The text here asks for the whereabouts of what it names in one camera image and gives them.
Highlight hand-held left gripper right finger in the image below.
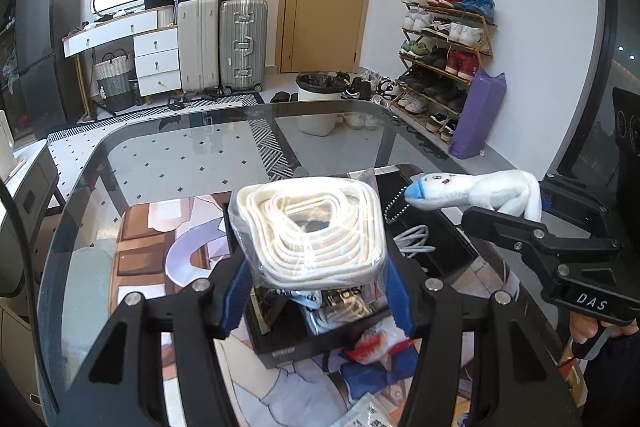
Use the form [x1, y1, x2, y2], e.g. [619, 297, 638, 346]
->
[382, 247, 583, 427]

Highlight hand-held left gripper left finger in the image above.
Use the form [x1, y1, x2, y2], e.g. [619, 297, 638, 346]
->
[87, 257, 256, 427]

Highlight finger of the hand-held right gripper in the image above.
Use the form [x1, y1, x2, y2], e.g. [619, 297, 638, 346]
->
[460, 206, 623, 280]
[539, 174, 613, 233]

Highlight white plush toy blue snout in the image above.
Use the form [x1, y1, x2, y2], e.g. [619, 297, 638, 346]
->
[384, 170, 543, 224]

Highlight red and white packet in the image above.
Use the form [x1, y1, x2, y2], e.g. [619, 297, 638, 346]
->
[345, 322, 418, 365]

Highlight white cable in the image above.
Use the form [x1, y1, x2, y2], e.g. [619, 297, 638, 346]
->
[392, 224, 436, 258]

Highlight black cardboard box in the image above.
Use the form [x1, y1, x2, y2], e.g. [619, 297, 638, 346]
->
[222, 164, 481, 370]

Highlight zip bag white laces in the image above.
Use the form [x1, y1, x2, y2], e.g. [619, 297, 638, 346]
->
[227, 167, 396, 308]

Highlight person's right hand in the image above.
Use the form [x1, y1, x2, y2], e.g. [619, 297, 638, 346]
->
[569, 311, 640, 360]

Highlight printed desk mat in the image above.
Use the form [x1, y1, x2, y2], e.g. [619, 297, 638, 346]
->
[112, 194, 566, 427]

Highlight purple bag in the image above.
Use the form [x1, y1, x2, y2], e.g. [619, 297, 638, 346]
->
[447, 68, 507, 160]

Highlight wooden shoe rack with shoes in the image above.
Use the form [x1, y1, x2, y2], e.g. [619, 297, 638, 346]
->
[398, 0, 497, 142]

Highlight cluster of loose shoes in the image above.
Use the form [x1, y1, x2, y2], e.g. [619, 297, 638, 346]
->
[341, 68, 402, 102]

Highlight white trash bin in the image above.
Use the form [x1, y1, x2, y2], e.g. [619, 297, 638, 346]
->
[295, 72, 351, 136]

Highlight grey white side cabinet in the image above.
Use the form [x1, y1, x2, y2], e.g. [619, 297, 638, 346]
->
[0, 139, 66, 298]

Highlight woven basket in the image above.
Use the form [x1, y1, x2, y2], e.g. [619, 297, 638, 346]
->
[94, 49, 137, 112]

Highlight silver suitcase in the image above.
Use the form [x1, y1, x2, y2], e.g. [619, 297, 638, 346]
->
[218, 0, 269, 95]

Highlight white dresser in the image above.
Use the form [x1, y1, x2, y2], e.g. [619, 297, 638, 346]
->
[61, 4, 183, 98]

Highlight white suitcase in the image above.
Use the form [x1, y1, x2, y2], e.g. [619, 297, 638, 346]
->
[176, 0, 221, 95]

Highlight white appliance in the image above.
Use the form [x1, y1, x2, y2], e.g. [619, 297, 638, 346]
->
[0, 109, 16, 180]

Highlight black refrigerator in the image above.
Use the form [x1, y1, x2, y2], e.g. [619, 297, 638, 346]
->
[14, 0, 83, 138]

